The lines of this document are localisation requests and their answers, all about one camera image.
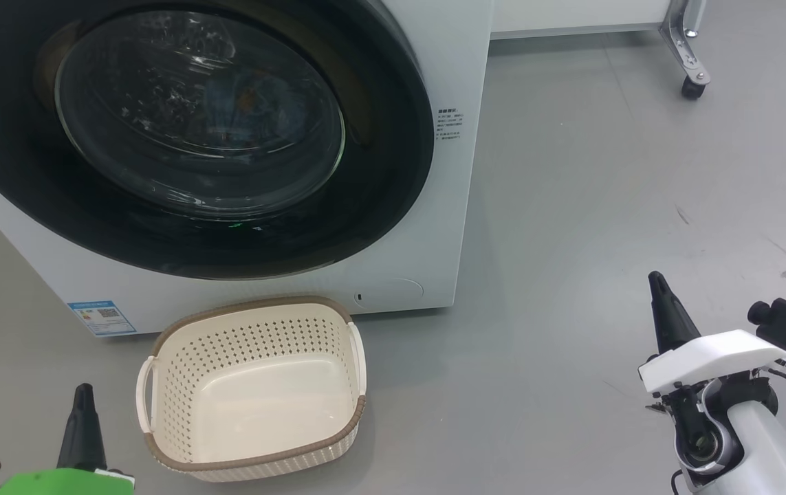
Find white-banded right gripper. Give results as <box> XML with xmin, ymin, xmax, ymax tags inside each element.
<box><xmin>638</xmin><ymin>272</ymin><xmax>786</xmax><ymax>475</ymax></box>

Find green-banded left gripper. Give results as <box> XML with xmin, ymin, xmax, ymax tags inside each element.
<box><xmin>0</xmin><ymin>384</ymin><xmax>135</xmax><ymax>495</ymax></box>

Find black round glass washer door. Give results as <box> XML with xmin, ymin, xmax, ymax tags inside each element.
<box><xmin>0</xmin><ymin>0</ymin><xmax>435</xmax><ymax>281</ymax></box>

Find cream perforated laundry basket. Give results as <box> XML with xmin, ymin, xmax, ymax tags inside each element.
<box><xmin>135</xmin><ymin>296</ymin><xmax>367</xmax><ymax>482</ymax></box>

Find white front-load washing machine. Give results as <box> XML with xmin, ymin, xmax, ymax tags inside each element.
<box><xmin>0</xmin><ymin>0</ymin><xmax>493</xmax><ymax>338</ymax></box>

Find blue energy label sticker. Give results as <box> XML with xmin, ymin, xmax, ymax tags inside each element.
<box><xmin>67</xmin><ymin>300</ymin><xmax>138</xmax><ymax>338</ymax></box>

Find metal leg with caster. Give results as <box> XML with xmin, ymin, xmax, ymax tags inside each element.
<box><xmin>659</xmin><ymin>0</ymin><xmax>712</xmax><ymax>101</ymax></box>

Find round filter cover flap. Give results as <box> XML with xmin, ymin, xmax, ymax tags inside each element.
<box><xmin>353</xmin><ymin>277</ymin><xmax>425</xmax><ymax>310</ymax></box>

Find small printed text label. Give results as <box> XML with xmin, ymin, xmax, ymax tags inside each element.
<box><xmin>436</xmin><ymin>107</ymin><xmax>466</xmax><ymax>142</ymax></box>

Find white furniture panel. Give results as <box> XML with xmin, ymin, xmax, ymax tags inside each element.
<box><xmin>490</xmin><ymin>0</ymin><xmax>675</xmax><ymax>40</ymax></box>

